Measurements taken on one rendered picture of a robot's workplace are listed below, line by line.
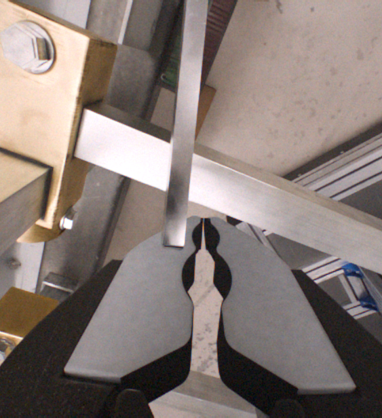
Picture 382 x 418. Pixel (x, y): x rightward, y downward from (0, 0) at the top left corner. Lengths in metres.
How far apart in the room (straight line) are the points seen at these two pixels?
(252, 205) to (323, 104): 0.93
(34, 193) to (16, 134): 0.03
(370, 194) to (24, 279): 0.95
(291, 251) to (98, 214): 0.78
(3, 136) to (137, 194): 0.97
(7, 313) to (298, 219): 0.27
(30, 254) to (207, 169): 0.45
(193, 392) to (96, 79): 0.31
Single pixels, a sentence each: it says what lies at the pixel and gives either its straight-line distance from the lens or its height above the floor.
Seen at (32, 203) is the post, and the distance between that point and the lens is 0.17.
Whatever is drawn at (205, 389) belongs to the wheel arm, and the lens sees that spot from 0.37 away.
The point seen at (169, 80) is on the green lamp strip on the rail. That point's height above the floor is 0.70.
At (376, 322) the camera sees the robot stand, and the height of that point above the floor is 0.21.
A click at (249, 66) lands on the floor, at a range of 1.02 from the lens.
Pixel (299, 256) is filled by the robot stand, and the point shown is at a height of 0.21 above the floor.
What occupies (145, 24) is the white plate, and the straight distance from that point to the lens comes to 0.27.
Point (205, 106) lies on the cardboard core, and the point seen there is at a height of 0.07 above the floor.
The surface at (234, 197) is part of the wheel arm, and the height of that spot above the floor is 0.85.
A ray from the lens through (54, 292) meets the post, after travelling 0.44.
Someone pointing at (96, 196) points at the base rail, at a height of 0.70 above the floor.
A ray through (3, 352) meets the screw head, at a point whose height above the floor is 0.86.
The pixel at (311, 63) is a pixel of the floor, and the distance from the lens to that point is 1.07.
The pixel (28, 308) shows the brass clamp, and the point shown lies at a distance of 0.33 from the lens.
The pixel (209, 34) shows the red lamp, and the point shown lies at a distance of 0.31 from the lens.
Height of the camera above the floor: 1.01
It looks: 62 degrees down
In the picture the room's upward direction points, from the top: 175 degrees counter-clockwise
